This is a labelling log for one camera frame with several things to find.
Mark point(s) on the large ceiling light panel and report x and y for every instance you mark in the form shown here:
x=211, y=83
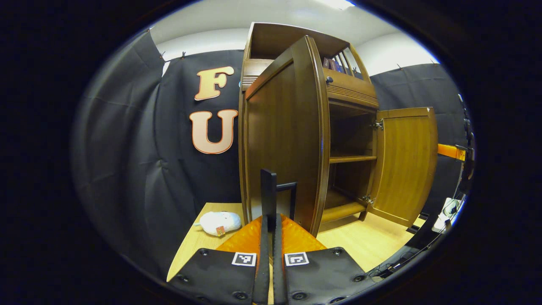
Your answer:
x=336, y=3

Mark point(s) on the dark maroon book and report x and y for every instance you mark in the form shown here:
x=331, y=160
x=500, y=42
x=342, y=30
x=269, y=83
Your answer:
x=333, y=65

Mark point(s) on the brown book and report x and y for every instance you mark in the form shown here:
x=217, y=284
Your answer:
x=326, y=63

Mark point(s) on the wooden double-door shoe cabinet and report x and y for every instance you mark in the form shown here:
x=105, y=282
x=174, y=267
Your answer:
x=351, y=159

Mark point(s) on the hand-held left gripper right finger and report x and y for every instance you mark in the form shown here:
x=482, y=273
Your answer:
x=322, y=275

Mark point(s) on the white device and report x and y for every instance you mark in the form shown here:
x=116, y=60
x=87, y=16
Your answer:
x=449, y=209

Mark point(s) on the wooden cabinet drawer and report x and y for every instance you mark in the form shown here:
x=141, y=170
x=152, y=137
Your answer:
x=351, y=89

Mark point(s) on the white plush toy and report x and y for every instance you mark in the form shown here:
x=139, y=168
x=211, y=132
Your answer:
x=220, y=222

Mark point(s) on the metal door hinge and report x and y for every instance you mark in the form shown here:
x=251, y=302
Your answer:
x=377, y=125
x=368, y=200

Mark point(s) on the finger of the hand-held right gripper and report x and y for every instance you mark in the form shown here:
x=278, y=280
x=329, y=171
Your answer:
x=449, y=151

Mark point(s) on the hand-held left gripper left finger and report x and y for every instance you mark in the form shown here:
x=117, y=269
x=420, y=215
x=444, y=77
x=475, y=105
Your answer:
x=220, y=275

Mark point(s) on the wooden shoe cabinet door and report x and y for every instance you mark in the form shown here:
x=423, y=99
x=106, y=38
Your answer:
x=406, y=165
x=283, y=140

